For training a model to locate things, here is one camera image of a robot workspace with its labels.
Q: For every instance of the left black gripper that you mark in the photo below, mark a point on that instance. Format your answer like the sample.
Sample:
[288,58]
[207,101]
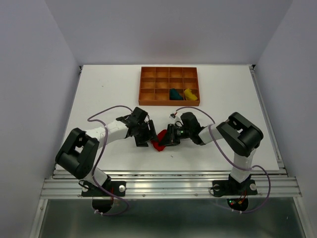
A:
[150,134]

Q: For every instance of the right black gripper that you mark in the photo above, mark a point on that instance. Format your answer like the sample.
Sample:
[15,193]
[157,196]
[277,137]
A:
[170,138]

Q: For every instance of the red sock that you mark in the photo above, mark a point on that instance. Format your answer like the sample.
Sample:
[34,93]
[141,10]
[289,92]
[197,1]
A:
[156,144]

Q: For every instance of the yellow bear sock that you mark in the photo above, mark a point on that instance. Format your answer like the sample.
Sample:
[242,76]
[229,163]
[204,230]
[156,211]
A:
[189,95]

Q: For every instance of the teal sock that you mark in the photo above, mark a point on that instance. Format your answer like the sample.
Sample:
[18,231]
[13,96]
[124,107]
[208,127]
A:
[175,95]

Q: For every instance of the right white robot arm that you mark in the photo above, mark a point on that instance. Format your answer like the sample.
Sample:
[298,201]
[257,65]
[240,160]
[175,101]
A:
[239,133]

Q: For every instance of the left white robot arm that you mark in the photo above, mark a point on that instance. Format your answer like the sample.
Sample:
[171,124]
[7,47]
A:
[82,149]

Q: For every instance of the orange compartment tray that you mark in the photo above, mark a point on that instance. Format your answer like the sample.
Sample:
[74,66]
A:
[156,82]

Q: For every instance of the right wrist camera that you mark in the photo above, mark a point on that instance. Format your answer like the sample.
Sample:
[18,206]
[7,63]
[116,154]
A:
[174,118]

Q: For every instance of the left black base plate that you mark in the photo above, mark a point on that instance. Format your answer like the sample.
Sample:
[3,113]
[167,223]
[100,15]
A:
[114,187]

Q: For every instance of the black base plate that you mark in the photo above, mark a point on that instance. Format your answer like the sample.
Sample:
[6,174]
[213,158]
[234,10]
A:
[114,187]
[231,187]

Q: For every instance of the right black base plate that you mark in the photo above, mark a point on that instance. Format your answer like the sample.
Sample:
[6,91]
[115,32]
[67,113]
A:
[231,187]

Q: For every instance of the aluminium mounting rail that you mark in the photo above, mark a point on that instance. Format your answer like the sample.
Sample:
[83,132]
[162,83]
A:
[170,185]

